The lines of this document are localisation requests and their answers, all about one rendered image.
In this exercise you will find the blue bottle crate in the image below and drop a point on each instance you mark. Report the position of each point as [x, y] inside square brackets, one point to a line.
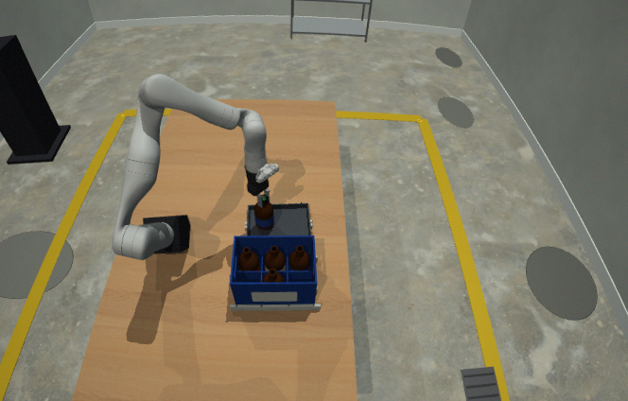
[299, 287]

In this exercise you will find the brown glass bottle with blue label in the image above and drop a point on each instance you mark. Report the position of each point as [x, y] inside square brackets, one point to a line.
[264, 218]

